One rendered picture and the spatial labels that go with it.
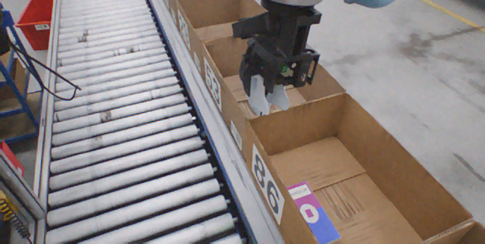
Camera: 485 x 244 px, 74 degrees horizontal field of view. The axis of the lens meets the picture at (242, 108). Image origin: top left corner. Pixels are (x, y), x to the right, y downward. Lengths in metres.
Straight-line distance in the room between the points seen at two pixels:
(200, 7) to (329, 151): 0.85
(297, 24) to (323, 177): 0.55
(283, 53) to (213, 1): 1.06
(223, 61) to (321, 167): 0.50
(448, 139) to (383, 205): 1.71
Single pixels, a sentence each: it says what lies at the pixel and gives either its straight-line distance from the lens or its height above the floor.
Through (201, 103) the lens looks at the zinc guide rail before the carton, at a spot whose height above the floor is 0.89.
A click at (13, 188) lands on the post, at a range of 1.00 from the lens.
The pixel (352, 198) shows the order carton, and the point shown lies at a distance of 0.87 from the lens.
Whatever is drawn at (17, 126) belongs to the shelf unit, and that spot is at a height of 0.14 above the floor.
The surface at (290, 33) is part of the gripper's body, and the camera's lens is 0.42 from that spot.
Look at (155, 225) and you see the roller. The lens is 0.98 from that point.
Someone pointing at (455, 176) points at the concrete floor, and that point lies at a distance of 2.34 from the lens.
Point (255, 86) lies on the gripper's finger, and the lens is 0.51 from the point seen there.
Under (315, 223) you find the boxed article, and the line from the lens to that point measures 0.79.
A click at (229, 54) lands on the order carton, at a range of 1.13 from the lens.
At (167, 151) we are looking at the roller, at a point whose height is 0.74.
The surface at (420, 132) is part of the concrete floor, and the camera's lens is 2.50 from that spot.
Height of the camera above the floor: 1.58
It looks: 42 degrees down
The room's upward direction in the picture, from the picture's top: straight up
